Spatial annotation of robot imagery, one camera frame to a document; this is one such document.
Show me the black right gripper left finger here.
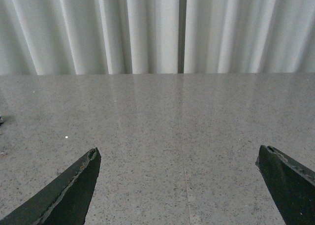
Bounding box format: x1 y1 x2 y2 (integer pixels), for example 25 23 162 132
0 148 101 225

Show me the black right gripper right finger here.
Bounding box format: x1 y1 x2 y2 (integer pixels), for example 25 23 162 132
255 145 315 225

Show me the dark object at left edge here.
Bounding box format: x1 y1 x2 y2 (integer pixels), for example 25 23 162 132
0 115 4 124

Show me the white pleated curtain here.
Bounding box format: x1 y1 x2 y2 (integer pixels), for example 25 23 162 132
0 0 315 75

